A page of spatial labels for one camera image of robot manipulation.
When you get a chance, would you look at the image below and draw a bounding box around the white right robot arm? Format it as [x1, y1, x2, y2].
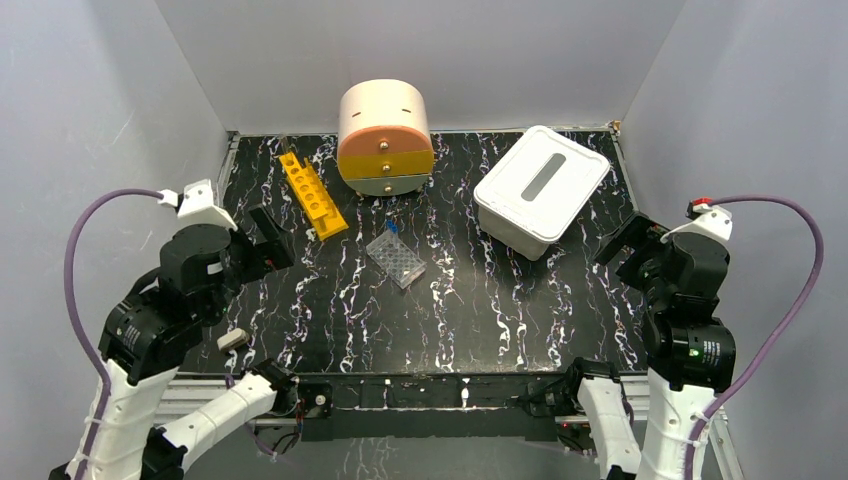
[563, 213, 736, 479]

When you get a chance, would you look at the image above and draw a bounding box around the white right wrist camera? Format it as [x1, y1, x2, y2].
[661, 197, 733, 245]

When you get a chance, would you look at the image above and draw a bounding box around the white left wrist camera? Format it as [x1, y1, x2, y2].
[157, 179, 238, 231]

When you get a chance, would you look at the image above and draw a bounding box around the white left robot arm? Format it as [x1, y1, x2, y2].
[50, 198, 318, 479]

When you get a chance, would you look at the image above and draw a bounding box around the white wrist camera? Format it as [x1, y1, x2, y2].
[157, 179, 238, 231]
[661, 197, 733, 245]

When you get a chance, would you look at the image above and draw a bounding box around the small grey block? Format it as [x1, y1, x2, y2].
[216, 328, 251, 353]

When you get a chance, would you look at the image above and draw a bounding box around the yellow test tube rack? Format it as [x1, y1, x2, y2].
[279, 152, 348, 241]

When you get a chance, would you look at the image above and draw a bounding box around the round white drawer cabinet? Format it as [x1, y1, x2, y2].
[336, 79, 435, 197]

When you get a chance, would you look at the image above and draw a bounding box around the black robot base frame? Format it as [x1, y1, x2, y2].
[231, 370, 631, 452]

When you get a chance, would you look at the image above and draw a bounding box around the white plastic bin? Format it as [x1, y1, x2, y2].
[478, 206, 561, 261]

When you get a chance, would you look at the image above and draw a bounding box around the white bin lid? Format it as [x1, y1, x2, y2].
[474, 125, 611, 244]

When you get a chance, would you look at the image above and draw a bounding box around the clear plastic tube rack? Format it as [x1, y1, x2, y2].
[366, 229, 426, 289]

